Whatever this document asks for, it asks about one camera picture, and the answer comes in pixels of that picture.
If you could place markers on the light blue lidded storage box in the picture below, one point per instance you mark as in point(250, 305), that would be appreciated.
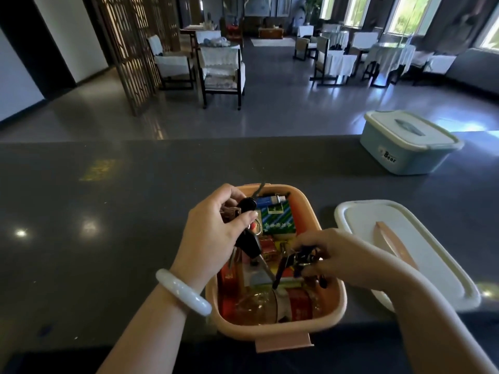
point(405, 151)

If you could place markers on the dark wooden side table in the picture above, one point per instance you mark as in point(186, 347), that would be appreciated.
point(195, 33)

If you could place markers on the green cigarette pack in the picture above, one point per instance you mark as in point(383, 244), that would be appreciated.
point(277, 218)

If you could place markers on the bright window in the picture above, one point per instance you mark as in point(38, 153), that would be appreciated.
point(356, 10)
point(409, 13)

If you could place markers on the clear yellow-edged case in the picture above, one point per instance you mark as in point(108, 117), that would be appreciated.
point(257, 278)

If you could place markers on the round table with white cloth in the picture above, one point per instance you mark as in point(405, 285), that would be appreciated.
point(390, 58)
point(336, 38)

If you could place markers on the dark chair with white cushions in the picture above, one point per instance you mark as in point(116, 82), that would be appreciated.
point(173, 64)
point(302, 42)
point(337, 62)
point(222, 72)

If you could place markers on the white jade bangle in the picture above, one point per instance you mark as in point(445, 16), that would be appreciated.
point(183, 292)

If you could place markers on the person's left forearm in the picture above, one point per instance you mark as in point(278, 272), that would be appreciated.
point(156, 331)

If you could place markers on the person's left hand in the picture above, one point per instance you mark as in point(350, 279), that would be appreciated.
point(206, 237)

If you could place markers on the blue lighter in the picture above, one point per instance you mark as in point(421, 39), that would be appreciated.
point(269, 200)

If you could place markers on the green potted plant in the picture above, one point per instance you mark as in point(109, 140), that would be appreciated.
point(311, 7)

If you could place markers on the dark metal key bunch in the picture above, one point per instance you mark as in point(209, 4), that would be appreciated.
point(290, 262)

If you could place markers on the person's right thumb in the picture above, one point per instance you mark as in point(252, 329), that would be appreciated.
point(315, 268)

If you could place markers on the small red cigarette pack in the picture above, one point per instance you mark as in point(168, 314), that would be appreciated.
point(268, 246)

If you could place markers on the person's right hand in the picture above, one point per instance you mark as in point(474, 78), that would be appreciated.
point(351, 259)

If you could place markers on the wooden lattice screen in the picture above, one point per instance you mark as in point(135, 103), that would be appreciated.
point(132, 46)

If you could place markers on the white floor rug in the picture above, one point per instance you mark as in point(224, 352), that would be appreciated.
point(273, 41)

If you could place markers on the person's left thumb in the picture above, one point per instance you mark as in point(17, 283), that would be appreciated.
point(246, 219)

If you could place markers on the brown wooden cabinet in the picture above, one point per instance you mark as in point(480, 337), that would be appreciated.
point(270, 33)

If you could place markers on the grey sofa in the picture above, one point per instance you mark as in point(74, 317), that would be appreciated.
point(473, 70)

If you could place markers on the large red box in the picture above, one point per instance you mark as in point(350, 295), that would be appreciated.
point(300, 305)

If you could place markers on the low white armchair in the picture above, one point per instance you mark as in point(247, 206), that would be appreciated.
point(438, 64)

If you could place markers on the pink plastic storage box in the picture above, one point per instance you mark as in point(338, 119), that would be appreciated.
point(331, 303)

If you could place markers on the person's right forearm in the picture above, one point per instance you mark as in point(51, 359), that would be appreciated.
point(432, 319)

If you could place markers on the black car key bunch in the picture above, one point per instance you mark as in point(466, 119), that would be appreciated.
point(248, 241)

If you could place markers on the clear drinking glass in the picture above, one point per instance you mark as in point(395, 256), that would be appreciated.
point(259, 307)

